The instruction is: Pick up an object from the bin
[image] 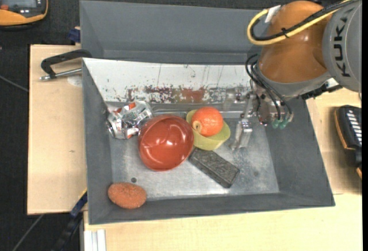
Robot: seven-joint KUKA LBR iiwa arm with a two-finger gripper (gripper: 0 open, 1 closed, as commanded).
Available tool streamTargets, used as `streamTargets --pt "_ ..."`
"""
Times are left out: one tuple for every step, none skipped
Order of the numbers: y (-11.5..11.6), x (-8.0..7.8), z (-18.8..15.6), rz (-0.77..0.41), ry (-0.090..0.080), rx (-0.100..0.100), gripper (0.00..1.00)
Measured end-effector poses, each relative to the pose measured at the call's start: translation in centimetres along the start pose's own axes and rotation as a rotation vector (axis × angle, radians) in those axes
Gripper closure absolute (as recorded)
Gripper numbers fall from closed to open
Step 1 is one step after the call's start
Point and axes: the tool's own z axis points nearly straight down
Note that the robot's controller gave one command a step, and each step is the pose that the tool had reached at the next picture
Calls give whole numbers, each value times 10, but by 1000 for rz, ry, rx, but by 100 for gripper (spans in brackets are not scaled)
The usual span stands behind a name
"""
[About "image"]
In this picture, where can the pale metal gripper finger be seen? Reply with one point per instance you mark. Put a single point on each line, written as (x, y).
(238, 137)
(247, 129)

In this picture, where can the yellow-green plastic cup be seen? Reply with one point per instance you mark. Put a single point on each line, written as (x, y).
(211, 142)

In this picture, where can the orange fruit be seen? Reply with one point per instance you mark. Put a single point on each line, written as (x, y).
(208, 121)

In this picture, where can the dark green flat block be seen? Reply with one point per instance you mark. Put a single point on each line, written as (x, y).
(215, 167)

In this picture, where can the red plastic bowl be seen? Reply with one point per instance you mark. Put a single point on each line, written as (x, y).
(164, 143)

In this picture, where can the crushed silver can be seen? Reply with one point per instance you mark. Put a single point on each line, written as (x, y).
(126, 121)

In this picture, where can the grey metal bin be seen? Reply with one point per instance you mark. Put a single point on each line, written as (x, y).
(172, 34)

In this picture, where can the orange oval sponge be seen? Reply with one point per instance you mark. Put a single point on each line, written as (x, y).
(127, 195)

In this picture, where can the pale wood board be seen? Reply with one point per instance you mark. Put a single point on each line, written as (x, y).
(54, 134)

